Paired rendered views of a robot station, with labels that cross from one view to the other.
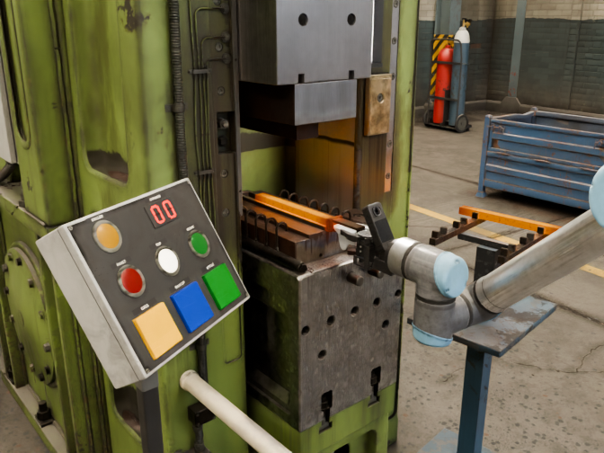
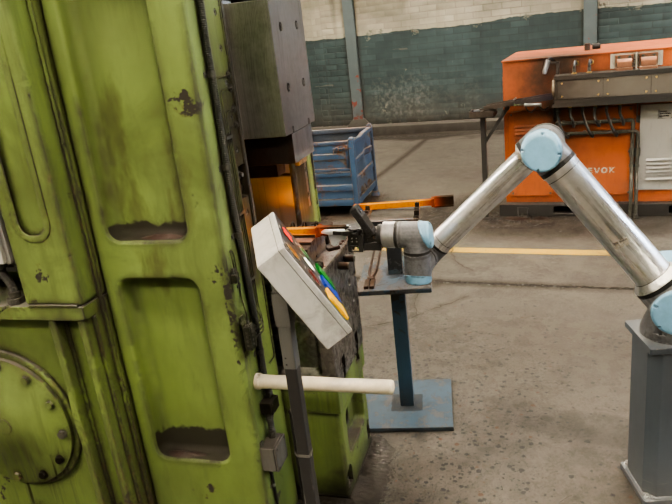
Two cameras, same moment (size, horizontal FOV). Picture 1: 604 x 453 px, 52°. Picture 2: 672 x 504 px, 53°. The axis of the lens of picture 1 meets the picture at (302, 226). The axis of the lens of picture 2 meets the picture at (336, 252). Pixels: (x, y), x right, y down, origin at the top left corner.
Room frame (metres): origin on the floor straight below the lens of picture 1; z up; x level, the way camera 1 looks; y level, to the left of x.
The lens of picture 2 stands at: (-0.39, 1.08, 1.68)
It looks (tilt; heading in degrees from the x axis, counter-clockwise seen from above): 19 degrees down; 327
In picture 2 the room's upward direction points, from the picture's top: 7 degrees counter-clockwise
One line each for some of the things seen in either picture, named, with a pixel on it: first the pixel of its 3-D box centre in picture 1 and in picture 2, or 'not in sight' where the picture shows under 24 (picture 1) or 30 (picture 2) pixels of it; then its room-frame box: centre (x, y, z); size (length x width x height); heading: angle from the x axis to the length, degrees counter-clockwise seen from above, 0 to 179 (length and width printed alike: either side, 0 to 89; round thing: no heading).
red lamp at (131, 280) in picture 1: (131, 280); not in sight; (0.96, 0.29, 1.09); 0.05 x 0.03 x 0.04; 130
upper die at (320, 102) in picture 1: (273, 93); (244, 146); (1.67, 0.07, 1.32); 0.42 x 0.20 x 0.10; 40
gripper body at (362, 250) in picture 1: (379, 250); (365, 236); (1.39, -0.19, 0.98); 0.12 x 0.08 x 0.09; 40
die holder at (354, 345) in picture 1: (289, 300); (273, 308); (1.71, 0.04, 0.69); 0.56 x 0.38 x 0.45; 40
